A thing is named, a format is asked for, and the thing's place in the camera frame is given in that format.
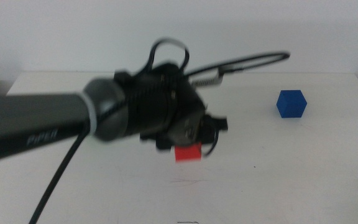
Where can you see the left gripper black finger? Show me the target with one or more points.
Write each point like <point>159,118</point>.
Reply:
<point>211,143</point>
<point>163,147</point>

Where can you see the red cube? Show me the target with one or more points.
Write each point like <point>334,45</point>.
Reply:
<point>187,154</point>

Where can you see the blue cube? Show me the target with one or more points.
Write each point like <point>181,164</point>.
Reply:
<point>291,104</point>

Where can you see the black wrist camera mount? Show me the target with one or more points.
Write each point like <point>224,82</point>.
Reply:
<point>163,71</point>

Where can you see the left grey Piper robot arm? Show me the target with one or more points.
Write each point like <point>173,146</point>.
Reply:
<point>26,115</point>

